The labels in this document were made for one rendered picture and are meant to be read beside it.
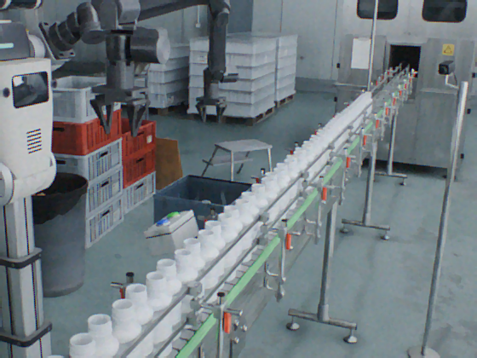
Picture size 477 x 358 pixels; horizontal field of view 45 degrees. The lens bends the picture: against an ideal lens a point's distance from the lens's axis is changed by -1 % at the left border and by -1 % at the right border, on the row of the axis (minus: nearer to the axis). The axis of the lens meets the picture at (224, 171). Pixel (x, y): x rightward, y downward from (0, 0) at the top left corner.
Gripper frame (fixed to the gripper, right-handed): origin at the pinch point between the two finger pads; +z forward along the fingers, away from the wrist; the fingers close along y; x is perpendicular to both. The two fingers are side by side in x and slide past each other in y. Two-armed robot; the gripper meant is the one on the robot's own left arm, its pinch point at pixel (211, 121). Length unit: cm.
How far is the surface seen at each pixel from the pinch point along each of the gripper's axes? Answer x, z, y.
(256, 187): 53, 7, -37
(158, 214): 16.2, 34.4, 15.5
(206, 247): 92, 9, -38
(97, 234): -121, 114, 143
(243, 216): 68, 10, -38
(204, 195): -14.3, 35.6, 9.8
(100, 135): -132, 44, 142
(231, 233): 79, 10, -39
